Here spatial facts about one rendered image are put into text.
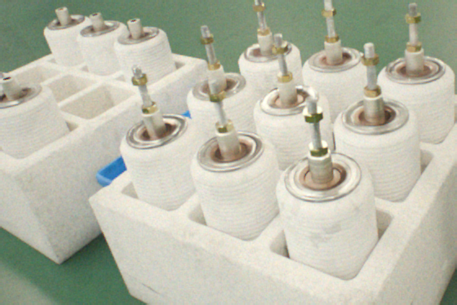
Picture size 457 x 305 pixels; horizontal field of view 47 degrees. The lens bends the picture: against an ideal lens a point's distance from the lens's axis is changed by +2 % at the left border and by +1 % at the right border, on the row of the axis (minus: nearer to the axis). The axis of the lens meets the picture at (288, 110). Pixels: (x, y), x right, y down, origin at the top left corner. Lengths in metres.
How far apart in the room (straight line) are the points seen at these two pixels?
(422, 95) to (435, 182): 0.11
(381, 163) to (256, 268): 0.17
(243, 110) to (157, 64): 0.31
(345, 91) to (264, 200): 0.22
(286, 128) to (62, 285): 0.45
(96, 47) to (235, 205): 0.58
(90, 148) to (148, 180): 0.26
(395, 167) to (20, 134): 0.55
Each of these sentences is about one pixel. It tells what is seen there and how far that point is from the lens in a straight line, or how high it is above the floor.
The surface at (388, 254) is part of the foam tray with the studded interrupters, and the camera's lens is 0.53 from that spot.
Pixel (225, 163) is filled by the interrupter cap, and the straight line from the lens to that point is 0.55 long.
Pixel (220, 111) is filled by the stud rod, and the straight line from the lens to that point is 0.54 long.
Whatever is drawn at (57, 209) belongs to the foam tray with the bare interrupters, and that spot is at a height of 0.09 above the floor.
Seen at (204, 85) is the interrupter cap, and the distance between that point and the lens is 0.73.
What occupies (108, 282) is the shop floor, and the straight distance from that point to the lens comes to 0.86.
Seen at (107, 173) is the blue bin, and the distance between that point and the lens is 0.88.
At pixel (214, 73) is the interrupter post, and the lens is 0.70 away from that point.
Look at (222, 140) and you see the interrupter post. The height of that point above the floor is 0.27.
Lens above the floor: 0.56
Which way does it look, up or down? 30 degrees down
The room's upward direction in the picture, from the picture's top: 10 degrees counter-clockwise
